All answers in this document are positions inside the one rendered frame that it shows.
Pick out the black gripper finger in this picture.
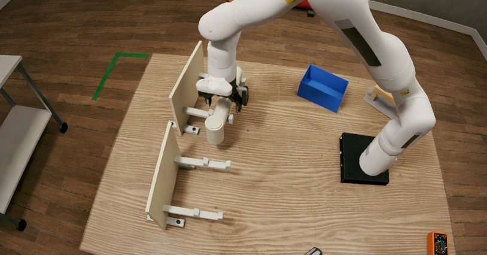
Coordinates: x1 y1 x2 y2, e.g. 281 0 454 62
198 91 215 107
226 86 249 113

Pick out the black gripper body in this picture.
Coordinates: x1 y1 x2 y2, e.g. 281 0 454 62
217 75 238 98

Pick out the blue open-top rectangular bin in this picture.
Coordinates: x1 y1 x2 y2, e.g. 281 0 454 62
297 64 349 113

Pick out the black and grey screwdriver handle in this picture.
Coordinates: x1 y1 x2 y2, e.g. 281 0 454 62
305 247 322 255

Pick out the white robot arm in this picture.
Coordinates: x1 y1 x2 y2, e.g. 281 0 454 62
196 0 436 176

